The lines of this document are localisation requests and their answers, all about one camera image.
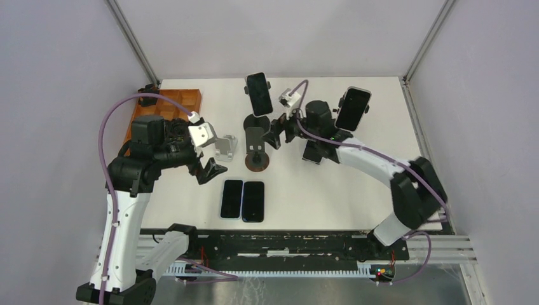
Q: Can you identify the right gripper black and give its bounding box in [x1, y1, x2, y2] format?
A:
[261, 102, 319, 150]

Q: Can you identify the silver folding phone stand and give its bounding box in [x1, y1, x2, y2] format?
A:
[214, 135, 238, 163]

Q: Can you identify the phone with light blue case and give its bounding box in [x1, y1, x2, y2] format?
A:
[219, 180, 243, 219]

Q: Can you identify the phone stand brown round base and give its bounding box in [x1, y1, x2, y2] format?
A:
[245, 127, 270, 172]

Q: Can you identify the black phone dark case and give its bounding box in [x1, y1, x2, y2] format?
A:
[242, 181, 265, 223]

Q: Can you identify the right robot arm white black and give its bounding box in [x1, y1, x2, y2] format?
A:
[262, 100, 447, 259]

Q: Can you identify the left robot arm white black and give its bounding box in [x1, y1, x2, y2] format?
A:
[76, 114, 226, 304]

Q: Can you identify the phone with white case centre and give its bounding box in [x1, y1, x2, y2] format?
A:
[302, 141, 322, 165]

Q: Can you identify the phone with white case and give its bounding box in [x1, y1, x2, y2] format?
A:
[302, 141, 322, 165]
[334, 86, 372, 132]

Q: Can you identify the black phone stand right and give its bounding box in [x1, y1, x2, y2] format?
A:
[332, 98, 371, 132]

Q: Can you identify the phone with white case right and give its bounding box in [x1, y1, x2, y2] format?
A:
[334, 86, 372, 132]

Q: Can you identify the black round object in tray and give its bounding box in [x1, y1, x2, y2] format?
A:
[167, 118, 189, 141]

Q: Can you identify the wooden compartment tray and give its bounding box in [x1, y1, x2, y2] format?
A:
[123, 89, 202, 143]

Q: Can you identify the small black orange clamp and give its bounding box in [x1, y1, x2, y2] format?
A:
[137, 83, 160, 107]

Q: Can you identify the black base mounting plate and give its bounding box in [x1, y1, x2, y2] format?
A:
[145, 228, 410, 273]

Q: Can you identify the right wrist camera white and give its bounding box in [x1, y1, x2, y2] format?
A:
[278, 88, 302, 119]

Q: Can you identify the white slotted cable duct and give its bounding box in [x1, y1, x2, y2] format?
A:
[164, 262, 376, 279]

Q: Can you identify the aluminium frame rail left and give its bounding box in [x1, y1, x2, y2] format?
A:
[104, 0, 160, 86]

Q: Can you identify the aluminium frame rail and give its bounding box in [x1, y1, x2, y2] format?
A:
[402, 0, 457, 83]
[104, 0, 160, 86]

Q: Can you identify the aluminium frame rail right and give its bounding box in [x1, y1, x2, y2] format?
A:
[402, 0, 457, 83]

